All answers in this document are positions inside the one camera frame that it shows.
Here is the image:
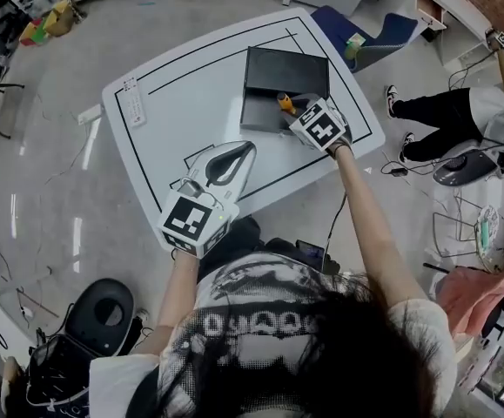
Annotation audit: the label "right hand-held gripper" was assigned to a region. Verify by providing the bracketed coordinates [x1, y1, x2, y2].
[288, 94, 353, 157]

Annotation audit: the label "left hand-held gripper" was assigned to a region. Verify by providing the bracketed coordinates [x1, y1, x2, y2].
[158, 139, 259, 260]

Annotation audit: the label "orange screwdriver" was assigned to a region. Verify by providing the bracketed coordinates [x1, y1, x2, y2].
[276, 91, 299, 116]

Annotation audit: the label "black box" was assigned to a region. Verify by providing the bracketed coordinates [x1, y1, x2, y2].
[239, 45, 331, 137]

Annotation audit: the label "person's left forearm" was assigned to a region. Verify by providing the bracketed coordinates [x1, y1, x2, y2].
[133, 250, 200, 356]

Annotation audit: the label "person's right forearm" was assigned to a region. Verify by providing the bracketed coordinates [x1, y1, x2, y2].
[333, 144, 422, 317]

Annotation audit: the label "red green yellow toy block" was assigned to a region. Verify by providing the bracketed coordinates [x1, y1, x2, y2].
[18, 17, 48, 47]

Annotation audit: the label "white table with black lines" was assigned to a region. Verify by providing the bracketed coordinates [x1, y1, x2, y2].
[101, 7, 386, 230]

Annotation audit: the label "person's black trousers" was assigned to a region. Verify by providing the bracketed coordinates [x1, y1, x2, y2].
[197, 215, 342, 287]

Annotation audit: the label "white remote control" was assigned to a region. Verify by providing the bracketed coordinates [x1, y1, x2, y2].
[122, 76, 148, 128]

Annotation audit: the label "blue chair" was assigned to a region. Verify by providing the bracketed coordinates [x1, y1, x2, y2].
[310, 4, 420, 73]

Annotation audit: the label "white power strip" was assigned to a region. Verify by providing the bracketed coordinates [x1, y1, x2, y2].
[77, 104, 104, 125]

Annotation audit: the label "grey oval device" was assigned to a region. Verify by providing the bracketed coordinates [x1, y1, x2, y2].
[433, 148, 499, 187]

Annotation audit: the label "black and white printed t-shirt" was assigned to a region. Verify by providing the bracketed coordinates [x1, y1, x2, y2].
[88, 250, 457, 418]

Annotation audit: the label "black oval device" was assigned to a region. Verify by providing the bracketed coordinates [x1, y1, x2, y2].
[64, 278, 135, 356]

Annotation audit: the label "round patterned tray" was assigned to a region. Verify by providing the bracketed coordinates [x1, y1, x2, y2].
[475, 205, 504, 273]

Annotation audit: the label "pink jacket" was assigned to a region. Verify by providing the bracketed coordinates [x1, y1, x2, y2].
[436, 266, 504, 339]

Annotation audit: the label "wire frame stool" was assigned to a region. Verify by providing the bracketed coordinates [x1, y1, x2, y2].
[433, 193, 483, 259]

